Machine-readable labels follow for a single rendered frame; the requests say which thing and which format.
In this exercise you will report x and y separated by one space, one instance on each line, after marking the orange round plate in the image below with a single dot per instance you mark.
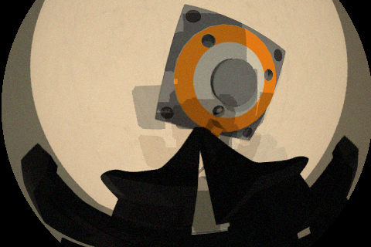
194 67

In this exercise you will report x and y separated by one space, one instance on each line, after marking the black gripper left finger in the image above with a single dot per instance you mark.
173 185

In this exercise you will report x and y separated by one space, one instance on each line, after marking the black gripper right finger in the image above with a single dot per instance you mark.
233 178

